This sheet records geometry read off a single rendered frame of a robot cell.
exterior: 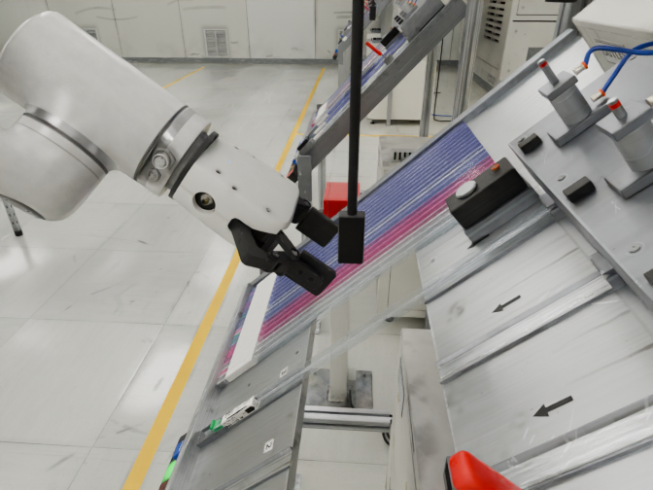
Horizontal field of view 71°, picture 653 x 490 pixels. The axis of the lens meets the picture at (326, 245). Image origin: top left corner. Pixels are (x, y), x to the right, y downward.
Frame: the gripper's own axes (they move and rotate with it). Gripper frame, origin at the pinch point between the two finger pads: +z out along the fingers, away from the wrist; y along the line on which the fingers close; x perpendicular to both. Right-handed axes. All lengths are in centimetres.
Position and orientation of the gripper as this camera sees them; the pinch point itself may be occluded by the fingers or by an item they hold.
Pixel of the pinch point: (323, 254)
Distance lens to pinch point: 47.0
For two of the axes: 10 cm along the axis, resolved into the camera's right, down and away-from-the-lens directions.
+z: 7.9, 5.5, 2.5
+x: -6.0, 6.7, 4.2
